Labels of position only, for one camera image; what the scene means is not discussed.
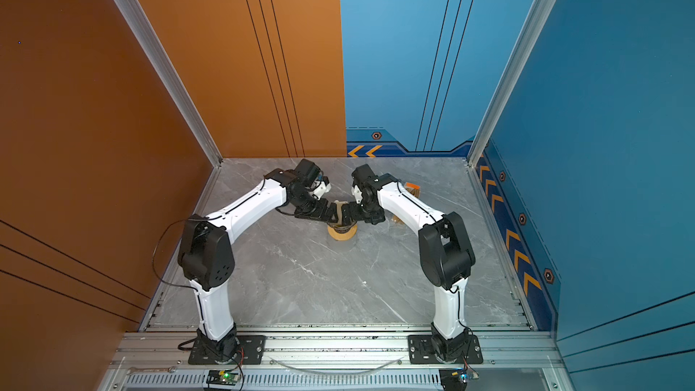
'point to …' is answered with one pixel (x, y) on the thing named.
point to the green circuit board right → (453, 379)
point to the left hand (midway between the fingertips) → (327, 215)
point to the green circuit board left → (223, 377)
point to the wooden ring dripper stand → (341, 236)
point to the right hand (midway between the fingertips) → (354, 220)
